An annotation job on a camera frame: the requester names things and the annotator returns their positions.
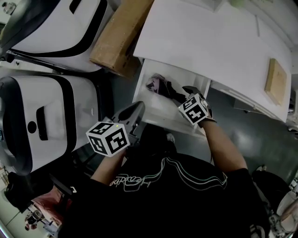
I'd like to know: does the person's left forearm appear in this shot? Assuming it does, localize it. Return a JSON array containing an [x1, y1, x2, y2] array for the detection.
[[90, 148, 127, 184]]

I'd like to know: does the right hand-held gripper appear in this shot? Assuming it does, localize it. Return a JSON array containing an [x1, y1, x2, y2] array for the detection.
[[178, 86, 214, 127]]

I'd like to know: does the person's right forearm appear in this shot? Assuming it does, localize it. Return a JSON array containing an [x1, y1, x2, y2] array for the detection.
[[199, 119, 249, 174]]

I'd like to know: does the tan book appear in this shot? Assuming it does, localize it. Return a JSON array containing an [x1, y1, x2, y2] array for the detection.
[[264, 58, 288, 107]]

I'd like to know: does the brown cardboard box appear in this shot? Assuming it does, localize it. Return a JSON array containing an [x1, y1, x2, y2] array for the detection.
[[89, 0, 155, 79]]

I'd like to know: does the person's black trouser leg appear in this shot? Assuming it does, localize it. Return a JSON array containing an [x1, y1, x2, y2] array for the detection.
[[127, 124, 177, 161]]

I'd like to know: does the black office chair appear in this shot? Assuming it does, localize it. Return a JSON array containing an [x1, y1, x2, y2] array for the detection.
[[4, 171, 78, 211]]

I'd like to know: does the pink cloth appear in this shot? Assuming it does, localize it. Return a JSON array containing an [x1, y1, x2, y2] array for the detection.
[[34, 192, 72, 211]]

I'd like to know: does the person's black printed shirt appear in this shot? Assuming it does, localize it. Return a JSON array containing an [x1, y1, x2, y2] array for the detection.
[[58, 153, 271, 238]]

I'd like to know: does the pink and black umbrella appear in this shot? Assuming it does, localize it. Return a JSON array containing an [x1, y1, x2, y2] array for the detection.
[[145, 73, 190, 103]]

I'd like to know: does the white desk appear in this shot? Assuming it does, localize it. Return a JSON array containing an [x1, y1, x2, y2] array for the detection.
[[133, 0, 293, 123]]

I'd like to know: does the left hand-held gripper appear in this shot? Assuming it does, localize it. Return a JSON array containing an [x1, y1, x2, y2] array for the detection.
[[85, 101, 146, 158]]

